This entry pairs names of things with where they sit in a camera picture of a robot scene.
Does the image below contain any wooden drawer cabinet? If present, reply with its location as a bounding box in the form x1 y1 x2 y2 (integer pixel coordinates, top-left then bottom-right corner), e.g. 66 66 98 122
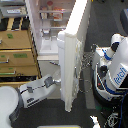
0 17 41 88

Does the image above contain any fridge drawer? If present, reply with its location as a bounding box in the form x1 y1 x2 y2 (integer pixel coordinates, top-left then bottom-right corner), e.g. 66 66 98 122
50 87 61 99
38 59 60 77

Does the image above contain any middle fridge drawer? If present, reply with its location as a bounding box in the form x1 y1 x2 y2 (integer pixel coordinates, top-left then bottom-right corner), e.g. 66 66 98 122
38 59 60 77

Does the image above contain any bottom fridge drawer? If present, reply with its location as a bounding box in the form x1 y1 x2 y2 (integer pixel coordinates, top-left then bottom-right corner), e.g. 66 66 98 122
50 87 61 99

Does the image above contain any grey box on cabinet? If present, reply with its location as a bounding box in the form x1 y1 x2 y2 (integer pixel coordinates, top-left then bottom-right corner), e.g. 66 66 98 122
0 6 27 17

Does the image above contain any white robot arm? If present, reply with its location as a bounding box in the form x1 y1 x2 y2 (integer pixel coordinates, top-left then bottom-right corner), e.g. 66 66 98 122
0 76 61 128

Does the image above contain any coiled cable on floor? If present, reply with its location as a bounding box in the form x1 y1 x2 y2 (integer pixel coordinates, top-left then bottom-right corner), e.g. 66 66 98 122
78 43 100 94

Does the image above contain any white robot base front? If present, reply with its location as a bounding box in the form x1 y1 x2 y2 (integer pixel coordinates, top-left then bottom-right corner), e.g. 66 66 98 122
36 115 102 128

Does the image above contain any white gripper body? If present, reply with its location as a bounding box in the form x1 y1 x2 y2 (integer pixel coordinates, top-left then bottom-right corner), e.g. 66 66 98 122
45 76 61 88

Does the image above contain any white fridge door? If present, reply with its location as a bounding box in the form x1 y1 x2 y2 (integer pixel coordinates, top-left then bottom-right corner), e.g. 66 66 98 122
58 0 91 112

